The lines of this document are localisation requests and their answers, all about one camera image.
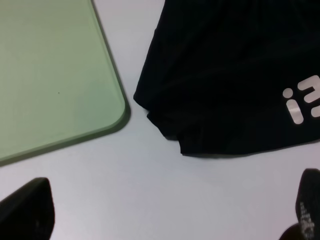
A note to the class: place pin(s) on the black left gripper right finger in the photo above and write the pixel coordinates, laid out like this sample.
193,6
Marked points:
307,205

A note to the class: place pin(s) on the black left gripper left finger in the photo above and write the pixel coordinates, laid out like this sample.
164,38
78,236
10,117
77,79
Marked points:
29,212

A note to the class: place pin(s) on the black short sleeve shirt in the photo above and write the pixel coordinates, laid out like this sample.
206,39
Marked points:
234,77

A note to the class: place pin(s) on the light green tray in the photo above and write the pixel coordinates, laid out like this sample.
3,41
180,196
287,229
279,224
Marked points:
59,84

